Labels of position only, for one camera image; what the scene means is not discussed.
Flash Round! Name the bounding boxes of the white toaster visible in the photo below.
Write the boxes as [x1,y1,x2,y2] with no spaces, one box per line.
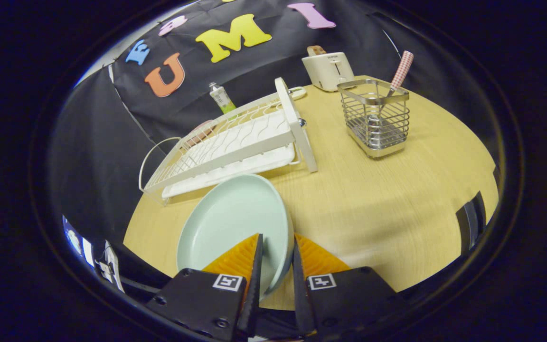
[301,51,356,92]

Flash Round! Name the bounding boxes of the black backdrop cloth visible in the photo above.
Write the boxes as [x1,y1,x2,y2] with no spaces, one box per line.
[48,0,497,247]

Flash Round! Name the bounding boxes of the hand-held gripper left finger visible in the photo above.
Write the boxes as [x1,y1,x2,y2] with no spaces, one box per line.
[145,233,264,342]

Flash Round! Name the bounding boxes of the clear bottle green liquid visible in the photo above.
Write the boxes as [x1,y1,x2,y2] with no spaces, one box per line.
[208,82,237,114]

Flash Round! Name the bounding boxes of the light green plate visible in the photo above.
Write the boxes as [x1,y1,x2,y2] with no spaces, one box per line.
[177,173,295,301]

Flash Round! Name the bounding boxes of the white drip tray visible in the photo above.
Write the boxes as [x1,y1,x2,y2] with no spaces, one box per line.
[162,110,298,200]

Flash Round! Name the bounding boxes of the white wire dish rack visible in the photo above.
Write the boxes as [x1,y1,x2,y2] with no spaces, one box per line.
[139,77,318,195]

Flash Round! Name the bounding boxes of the red checkered handle spoon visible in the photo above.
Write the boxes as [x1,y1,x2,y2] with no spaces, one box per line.
[366,51,415,131]

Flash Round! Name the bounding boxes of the metal wire basket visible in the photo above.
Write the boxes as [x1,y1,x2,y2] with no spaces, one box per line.
[337,78,410,159]

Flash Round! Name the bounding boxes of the black chair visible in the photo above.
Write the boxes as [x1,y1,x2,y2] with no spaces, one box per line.
[455,191,487,256]

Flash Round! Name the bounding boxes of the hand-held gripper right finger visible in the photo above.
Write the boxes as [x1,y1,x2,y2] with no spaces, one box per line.
[292,233,408,340]

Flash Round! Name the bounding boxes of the pink plate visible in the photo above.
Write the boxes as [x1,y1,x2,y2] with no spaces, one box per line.
[186,120,217,145]

